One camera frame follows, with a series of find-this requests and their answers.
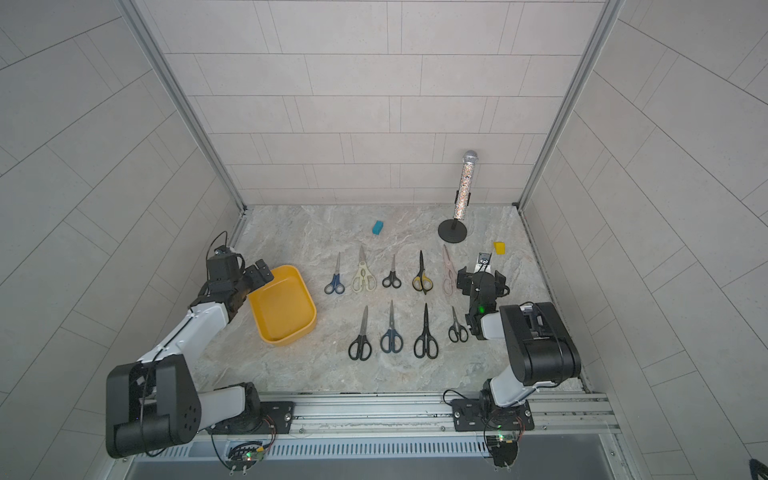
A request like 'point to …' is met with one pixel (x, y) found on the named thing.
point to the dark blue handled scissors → (391, 338)
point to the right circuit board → (505, 448)
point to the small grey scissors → (457, 331)
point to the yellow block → (500, 247)
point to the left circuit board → (244, 456)
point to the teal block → (378, 227)
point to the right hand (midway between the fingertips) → (480, 265)
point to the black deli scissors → (426, 343)
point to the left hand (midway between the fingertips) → (261, 266)
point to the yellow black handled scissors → (421, 282)
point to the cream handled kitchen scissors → (364, 277)
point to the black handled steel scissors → (392, 279)
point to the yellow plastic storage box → (283, 307)
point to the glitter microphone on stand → (455, 230)
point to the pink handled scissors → (449, 284)
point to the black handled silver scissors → (361, 348)
